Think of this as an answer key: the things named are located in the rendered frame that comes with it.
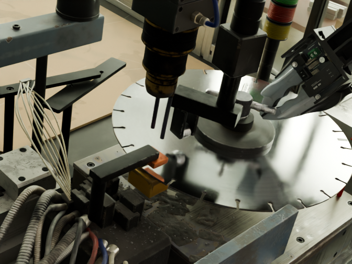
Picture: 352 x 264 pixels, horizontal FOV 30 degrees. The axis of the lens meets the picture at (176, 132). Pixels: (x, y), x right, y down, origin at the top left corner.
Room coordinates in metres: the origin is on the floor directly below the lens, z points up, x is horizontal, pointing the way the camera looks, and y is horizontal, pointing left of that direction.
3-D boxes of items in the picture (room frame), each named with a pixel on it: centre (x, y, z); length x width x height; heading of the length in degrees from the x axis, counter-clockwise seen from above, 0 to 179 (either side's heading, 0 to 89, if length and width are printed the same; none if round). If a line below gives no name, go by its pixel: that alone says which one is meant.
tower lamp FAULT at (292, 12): (1.05, -0.13, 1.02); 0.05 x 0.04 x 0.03; 52
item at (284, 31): (1.05, -0.13, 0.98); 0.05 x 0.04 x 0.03; 52
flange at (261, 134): (0.76, -0.08, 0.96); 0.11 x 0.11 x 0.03
